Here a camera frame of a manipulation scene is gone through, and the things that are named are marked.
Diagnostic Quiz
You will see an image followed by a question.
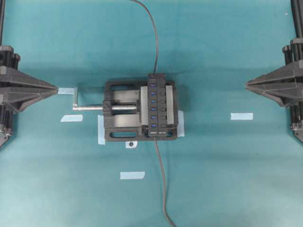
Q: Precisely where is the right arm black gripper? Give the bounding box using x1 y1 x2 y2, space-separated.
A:
245 38 303 108

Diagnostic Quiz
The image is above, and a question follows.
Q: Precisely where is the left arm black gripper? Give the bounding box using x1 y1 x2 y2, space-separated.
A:
0 45 58 113

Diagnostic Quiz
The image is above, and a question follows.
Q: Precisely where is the black USB cable with plug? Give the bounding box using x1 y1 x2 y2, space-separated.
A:
129 0 159 74

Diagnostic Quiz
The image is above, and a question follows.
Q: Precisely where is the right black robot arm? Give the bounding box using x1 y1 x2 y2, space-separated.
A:
245 38 303 142

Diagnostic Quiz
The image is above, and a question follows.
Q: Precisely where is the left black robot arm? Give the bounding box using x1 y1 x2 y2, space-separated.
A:
0 45 58 146

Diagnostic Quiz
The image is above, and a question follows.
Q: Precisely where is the black multi-port USB hub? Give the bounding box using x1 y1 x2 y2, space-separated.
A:
147 73 167 137

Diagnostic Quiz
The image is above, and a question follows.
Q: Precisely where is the blue tape near left gripper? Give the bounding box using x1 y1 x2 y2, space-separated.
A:
58 87 78 95

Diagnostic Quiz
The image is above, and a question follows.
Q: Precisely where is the blue tape left of vise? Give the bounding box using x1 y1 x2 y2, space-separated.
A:
61 114 83 122

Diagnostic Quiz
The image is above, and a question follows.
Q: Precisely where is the blue tape right side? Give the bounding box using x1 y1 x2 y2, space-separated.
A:
231 113 254 121

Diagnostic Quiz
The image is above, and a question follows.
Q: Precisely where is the blue tape under vise left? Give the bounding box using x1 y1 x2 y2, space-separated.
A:
98 115 106 145

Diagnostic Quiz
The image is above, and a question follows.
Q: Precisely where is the blue tape under vise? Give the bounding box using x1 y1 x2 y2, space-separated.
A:
98 115 106 145
177 110 185 137

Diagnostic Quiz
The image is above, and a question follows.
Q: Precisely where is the black bench vise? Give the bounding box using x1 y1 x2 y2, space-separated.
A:
102 79 178 142

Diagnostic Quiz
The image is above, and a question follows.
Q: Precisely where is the blue tape under vise right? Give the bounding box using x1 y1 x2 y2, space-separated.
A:
177 110 185 137

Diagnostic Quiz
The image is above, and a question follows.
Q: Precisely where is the white tag with black dot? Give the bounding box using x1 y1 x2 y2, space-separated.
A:
125 141 138 148

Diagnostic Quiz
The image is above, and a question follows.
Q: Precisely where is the blue tape bottom centre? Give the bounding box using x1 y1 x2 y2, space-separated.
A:
120 171 145 180

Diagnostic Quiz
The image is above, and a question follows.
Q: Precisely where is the silver vise screw handle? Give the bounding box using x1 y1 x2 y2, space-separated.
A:
72 87 137 111

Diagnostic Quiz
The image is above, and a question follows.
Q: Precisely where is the black frame post right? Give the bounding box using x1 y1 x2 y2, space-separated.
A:
291 0 303 38

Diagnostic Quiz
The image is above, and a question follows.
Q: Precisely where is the black frame post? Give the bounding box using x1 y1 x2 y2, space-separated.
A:
0 0 6 45
291 0 303 38

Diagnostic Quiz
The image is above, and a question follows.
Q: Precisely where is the black frame post left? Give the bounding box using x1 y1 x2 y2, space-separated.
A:
0 0 6 45

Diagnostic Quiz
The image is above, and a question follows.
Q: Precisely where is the grey hub power cable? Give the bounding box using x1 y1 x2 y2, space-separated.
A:
152 136 176 227

